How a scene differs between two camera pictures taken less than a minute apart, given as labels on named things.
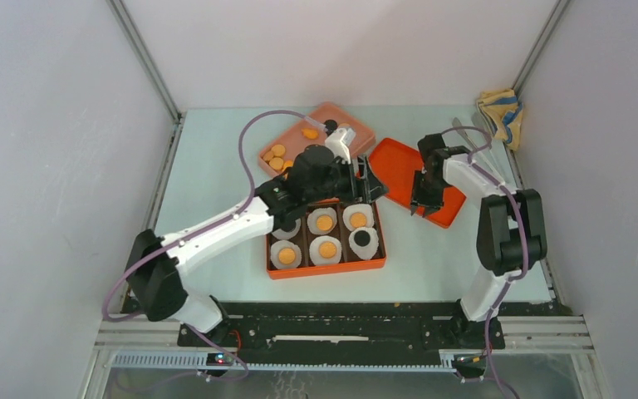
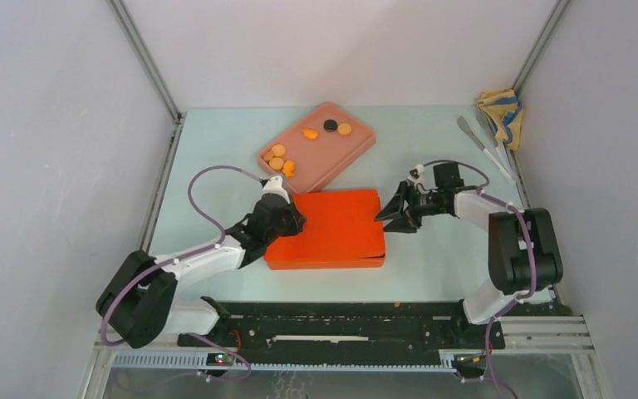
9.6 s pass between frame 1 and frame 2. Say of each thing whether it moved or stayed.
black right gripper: moved
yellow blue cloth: stayed
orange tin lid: moved
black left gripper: moved
